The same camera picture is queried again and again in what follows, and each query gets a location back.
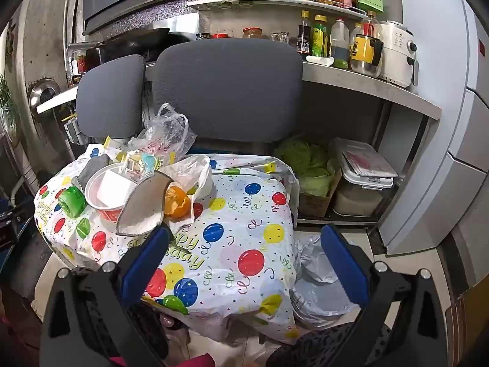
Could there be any white air fryer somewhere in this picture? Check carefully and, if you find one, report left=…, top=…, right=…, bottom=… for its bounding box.
left=376, top=20, right=420, bottom=88

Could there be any yellow label oil jug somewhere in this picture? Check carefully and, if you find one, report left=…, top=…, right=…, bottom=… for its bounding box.
left=349, top=11, right=384, bottom=79

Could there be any balloon print tablecloth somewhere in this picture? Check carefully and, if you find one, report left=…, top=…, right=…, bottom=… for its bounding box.
left=34, top=145, right=302, bottom=340

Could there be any grey refrigerator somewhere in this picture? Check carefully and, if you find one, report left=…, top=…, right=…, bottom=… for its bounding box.
left=378, top=0, right=489, bottom=257

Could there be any crushed green plastic cup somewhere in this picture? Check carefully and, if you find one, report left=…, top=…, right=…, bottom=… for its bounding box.
left=57, top=185, right=88, bottom=218

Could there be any red and white paper bowl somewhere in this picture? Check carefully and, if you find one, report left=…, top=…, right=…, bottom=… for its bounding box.
left=85, top=164, right=144, bottom=222

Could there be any green cabbage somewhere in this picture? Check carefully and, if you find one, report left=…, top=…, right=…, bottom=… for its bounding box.
left=273, top=135, right=337, bottom=197

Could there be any black wok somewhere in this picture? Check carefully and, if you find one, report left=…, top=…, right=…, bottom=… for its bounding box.
left=95, top=27, right=171, bottom=62

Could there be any dark soy sauce bottle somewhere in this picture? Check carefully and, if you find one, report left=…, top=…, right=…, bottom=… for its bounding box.
left=296, top=11, right=312, bottom=55

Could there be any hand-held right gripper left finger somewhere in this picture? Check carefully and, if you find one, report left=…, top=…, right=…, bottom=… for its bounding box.
left=40, top=222, right=174, bottom=367

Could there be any stainless steel pot lid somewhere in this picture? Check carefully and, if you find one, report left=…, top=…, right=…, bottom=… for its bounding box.
left=28, top=78, right=60, bottom=113

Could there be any white paper sheet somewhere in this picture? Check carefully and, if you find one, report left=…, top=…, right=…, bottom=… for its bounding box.
left=102, top=170, right=135, bottom=204

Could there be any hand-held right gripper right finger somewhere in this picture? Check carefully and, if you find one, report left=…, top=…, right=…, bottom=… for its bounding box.
left=320, top=224, right=449, bottom=367

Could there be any narrow grey chair backrest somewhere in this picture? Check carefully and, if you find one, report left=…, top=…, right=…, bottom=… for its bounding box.
left=75, top=54, right=146, bottom=140

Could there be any clear bottle with dark liquid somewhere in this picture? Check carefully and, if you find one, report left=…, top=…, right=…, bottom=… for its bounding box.
left=329, top=17, right=350, bottom=64

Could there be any brown cardboard box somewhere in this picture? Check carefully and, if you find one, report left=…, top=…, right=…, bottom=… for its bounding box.
left=298, top=168, right=342, bottom=218

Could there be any clear plastic bag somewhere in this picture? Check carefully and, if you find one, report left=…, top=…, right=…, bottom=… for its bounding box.
left=128, top=103, right=197, bottom=157

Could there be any flat white packet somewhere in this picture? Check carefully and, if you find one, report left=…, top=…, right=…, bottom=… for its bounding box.
left=342, top=149, right=398, bottom=178

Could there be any green label bottle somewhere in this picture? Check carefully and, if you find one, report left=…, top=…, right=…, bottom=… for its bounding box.
left=310, top=15, right=330, bottom=59

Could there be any green plant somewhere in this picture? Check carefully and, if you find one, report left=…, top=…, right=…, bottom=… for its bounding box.
left=0, top=76, right=20, bottom=138

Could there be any orange peel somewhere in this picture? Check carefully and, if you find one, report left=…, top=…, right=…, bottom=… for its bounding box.
left=164, top=185, right=192, bottom=218

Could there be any white plastic bag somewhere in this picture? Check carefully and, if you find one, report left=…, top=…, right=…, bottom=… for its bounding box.
left=158, top=154, right=215, bottom=203

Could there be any trash bin with grey liner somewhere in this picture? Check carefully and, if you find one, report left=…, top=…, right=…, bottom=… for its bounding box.
left=290, top=235, right=363, bottom=329

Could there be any clear plastic rice container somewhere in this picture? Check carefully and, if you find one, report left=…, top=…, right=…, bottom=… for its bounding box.
left=329, top=138, right=399, bottom=217

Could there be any small grey cloth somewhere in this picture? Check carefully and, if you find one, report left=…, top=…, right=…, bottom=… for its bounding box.
left=78, top=155, right=111, bottom=186

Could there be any wide grey chair backrest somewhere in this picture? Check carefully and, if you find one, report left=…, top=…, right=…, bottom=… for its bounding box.
left=153, top=38, right=304, bottom=144

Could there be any person's pink clothing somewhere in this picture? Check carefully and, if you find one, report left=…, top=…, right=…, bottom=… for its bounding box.
left=183, top=354, right=218, bottom=367

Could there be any person's patterned trouser leg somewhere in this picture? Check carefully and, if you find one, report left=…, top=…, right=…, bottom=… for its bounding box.
left=265, top=323, right=360, bottom=367

